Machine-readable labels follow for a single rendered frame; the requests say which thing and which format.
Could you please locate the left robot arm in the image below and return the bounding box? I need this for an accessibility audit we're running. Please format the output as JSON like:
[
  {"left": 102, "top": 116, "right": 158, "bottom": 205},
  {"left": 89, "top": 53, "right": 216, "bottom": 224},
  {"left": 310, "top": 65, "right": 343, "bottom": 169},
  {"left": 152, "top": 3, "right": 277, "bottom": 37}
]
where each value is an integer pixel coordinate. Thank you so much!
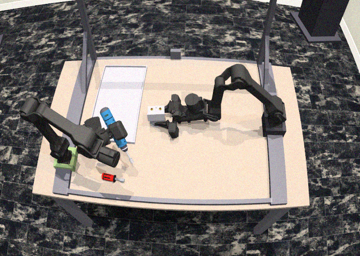
[{"left": 168, "top": 64, "right": 286, "bottom": 127}]

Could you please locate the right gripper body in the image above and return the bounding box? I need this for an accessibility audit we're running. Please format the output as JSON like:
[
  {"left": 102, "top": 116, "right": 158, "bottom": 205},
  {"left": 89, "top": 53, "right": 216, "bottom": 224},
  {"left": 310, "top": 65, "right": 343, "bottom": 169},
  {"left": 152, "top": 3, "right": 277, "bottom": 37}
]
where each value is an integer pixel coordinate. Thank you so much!
[{"left": 101, "top": 120, "right": 128, "bottom": 146}]

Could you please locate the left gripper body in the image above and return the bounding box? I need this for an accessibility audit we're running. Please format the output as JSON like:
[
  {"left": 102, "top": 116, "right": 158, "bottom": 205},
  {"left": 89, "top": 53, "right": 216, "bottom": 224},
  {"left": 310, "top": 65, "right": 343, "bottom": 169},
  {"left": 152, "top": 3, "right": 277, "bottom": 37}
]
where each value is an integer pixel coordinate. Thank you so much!
[{"left": 168, "top": 94, "right": 192, "bottom": 138}]

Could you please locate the grey metal l-shaped bracket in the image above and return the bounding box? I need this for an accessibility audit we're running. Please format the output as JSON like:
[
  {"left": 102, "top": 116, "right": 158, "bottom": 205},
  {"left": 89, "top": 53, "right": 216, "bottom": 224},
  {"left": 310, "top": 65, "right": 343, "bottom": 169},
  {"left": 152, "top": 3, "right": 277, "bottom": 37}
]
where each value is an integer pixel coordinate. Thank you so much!
[{"left": 147, "top": 105, "right": 165, "bottom": 121}]

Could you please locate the blue cylindrical tool barrel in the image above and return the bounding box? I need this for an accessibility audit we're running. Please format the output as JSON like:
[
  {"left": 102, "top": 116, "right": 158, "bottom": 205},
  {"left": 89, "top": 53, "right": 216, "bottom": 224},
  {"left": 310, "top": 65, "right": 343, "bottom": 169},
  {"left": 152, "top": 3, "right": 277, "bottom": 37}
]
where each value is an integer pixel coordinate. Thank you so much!
[{"left": 100, "top": 107, "right": 134, "bottom": 164}]

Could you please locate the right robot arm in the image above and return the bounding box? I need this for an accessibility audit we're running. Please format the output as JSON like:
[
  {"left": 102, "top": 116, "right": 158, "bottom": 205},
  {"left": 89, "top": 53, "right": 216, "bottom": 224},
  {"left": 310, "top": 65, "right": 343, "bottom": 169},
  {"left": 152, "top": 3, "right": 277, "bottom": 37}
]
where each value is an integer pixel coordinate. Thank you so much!
[{"left": 19, "top": 96, "right": 120, "bottom": 168}]

